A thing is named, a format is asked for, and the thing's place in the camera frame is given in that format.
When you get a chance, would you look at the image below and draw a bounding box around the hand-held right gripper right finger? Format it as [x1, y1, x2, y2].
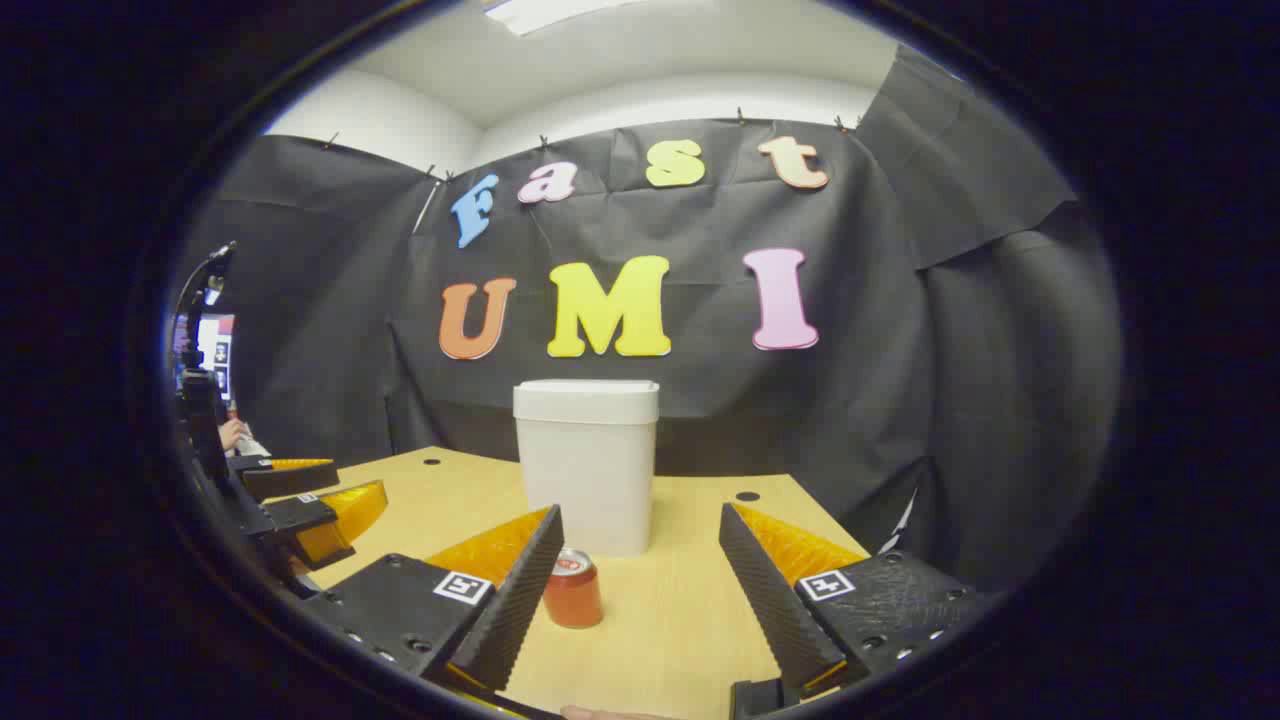
[718, 502, 986, 701]

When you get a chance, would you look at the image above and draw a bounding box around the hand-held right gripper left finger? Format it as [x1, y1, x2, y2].
[300, 505, 566, 696]

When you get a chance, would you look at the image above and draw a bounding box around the red pop can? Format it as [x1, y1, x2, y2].
[543, 547, 604, 630]

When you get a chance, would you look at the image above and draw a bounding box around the white desktop garbage bin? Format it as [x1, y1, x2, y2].
[513, 379, 661, 558]

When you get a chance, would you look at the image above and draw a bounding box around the wooden desktop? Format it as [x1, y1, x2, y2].
[265, 446, 871, 720]

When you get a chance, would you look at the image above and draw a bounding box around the computer monitor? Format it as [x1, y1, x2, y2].
[197, 315, 237, 399]

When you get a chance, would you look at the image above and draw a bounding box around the black backdrop cloth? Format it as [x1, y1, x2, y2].
[165, 45, 1126, 601]

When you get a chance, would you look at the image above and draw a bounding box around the ceiling light panel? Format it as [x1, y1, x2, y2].
[483, 0, 651, 38]

